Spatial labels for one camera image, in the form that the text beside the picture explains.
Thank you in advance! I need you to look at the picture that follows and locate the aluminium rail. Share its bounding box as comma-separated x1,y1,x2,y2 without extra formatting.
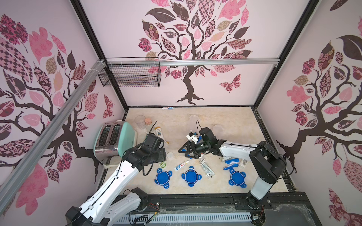
1,59,107,213
107,58,280,66

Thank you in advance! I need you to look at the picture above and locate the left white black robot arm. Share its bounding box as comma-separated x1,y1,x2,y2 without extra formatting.
66,133,166,226

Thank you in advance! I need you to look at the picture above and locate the mint chrome toaster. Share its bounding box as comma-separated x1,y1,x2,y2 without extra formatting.
93,121,137,165

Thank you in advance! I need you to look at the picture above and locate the blue toothbrush case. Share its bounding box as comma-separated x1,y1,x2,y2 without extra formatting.
223,158,240,170

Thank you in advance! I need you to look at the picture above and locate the clear comb packet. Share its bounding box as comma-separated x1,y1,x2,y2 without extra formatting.
200,159,215,179

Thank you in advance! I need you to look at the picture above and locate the blue lid container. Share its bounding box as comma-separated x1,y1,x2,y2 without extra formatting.
212,125,225,139
189,115,200,127

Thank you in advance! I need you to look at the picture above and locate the detached blue container lid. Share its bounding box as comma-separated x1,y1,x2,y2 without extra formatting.
228,169,247,188

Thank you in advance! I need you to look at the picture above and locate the white slotted cable duct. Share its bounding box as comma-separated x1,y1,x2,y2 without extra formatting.
114,212,253,226

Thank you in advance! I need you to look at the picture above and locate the back aluminium rail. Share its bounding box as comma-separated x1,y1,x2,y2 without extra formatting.
107,58,280,66

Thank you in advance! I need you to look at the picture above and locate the clear glass tumbler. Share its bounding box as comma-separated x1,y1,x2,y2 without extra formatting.
134,115,146,130

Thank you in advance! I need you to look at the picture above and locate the black wire basket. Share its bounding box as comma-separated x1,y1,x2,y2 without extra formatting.
99,56,162,88

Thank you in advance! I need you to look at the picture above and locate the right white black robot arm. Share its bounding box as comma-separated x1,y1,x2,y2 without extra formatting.
178,127,287,203

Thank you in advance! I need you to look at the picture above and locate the small bottle cork lid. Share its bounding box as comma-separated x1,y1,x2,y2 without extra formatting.
144,118,152,126

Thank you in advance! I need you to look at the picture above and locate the black base frame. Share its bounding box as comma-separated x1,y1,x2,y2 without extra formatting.
126,192,321,226

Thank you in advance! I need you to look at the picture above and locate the small toothpaste tube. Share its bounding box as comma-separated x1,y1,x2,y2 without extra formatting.
174,161,189,171

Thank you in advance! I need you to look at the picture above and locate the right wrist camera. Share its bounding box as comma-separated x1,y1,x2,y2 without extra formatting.
186,132,202,144

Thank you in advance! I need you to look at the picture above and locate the left aluminium rail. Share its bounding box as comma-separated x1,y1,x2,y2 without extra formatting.
1,59,107,213

